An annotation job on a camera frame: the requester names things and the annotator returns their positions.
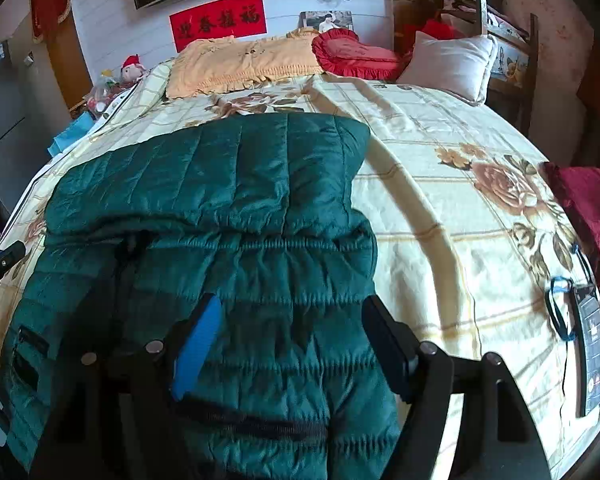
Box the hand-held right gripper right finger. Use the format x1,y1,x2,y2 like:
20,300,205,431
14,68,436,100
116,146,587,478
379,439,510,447
361,295,552,480

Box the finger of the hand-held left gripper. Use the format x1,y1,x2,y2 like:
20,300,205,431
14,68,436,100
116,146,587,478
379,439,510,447
0,241,27,275

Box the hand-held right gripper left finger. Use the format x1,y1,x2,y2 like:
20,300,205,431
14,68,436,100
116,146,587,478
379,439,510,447
30,294,226,480

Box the green quilted jacket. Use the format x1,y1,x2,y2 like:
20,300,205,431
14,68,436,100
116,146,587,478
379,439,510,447
5,112,402,480

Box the red clothes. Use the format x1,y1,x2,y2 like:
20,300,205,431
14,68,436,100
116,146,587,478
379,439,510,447
400,17,456,52

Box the grey refrigerator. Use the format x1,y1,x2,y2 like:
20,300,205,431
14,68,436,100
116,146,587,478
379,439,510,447
0,40,32,211

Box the blue paper bag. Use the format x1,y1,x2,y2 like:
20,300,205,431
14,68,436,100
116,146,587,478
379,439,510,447
49,112,93,158

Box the pile of small toys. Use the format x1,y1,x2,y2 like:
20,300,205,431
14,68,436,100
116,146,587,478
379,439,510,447
86,72,131,122

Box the wooden door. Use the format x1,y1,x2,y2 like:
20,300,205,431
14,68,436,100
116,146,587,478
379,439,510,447
45,0,93,111

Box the black smartphone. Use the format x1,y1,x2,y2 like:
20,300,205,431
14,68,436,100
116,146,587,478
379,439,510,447
569,284,600,417

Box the plush toy with red hat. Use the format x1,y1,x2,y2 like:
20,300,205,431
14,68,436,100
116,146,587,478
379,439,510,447
120,55,149,84

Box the dark red cloth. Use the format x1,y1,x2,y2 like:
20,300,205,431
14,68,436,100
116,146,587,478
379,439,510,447
542,162,600,317

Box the red fringed pennant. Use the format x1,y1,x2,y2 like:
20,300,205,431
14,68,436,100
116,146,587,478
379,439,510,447
30,0,76,44

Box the white pillow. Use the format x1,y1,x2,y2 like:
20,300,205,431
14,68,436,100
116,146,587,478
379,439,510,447
396,31,498,106

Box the yellow frilled pillow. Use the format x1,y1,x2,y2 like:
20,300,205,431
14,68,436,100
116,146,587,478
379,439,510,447
165,30,326,99

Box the red heart-shaped pillow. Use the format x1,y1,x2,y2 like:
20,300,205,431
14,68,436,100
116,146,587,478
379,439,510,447
311,29,406,82

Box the wooden chair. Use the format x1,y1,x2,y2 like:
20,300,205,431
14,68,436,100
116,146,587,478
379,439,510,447
472,0,541,137

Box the framed photo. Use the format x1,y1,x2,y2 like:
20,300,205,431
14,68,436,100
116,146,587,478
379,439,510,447
300,10,355,36

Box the blue lanyard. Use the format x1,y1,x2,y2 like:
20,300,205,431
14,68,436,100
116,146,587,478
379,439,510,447
544,244,593,343

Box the red wall banner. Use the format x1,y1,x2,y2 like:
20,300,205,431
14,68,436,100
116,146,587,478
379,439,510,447
169,0,267,53

